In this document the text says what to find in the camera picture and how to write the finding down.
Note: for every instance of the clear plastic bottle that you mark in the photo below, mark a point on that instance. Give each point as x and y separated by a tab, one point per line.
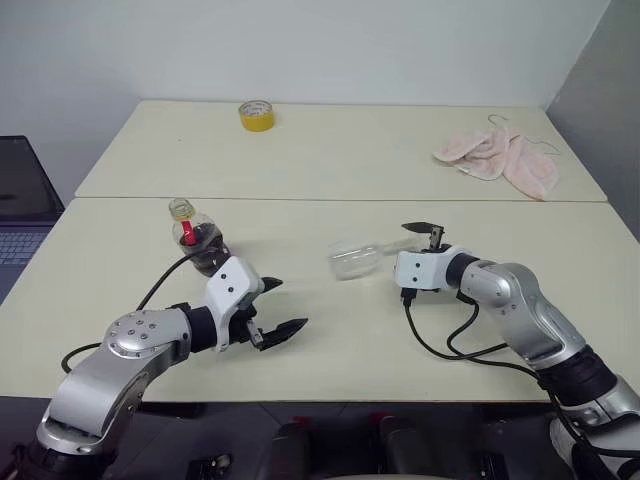
352	260

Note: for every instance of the dark laptop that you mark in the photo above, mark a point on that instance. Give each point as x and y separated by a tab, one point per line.
20	185

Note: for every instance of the bottle with dark liquid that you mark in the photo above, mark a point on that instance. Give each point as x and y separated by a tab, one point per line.
200	240

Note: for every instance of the dark rounded shape, red mark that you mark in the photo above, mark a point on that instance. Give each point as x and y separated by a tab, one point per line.
305	455
420	450

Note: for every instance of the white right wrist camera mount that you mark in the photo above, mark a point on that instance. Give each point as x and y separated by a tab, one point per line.
420	270

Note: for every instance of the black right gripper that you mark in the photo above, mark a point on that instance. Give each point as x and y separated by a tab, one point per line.
437	240

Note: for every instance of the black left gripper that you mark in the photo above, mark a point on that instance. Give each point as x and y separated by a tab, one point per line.
242	325

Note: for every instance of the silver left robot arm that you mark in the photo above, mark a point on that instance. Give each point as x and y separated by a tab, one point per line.
125	350

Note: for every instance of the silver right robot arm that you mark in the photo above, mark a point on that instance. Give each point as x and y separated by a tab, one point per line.
515	300

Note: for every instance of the pink towel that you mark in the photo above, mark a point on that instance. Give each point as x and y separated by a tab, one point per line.
490	155

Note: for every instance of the yellow tape roll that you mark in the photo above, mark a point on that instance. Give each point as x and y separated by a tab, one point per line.
257	124

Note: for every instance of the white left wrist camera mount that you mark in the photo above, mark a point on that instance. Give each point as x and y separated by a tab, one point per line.
230	285

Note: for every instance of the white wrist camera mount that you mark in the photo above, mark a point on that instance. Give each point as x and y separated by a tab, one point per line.
420	270
230	285

